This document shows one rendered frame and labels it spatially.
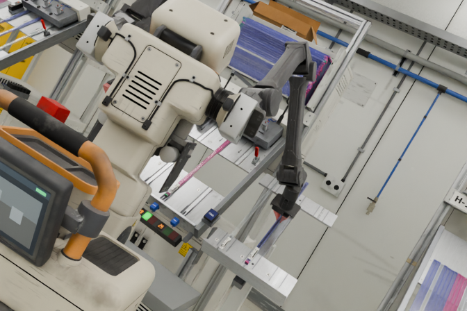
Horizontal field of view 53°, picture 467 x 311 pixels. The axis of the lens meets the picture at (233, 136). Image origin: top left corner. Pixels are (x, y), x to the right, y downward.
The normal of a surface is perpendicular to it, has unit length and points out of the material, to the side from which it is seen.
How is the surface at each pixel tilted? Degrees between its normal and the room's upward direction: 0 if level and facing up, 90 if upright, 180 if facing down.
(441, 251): 44
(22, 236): 115
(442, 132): 90
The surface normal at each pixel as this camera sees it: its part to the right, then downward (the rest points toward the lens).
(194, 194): 0.10, -0.70
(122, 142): -0.06, -0.16
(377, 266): -0.33, -0.16
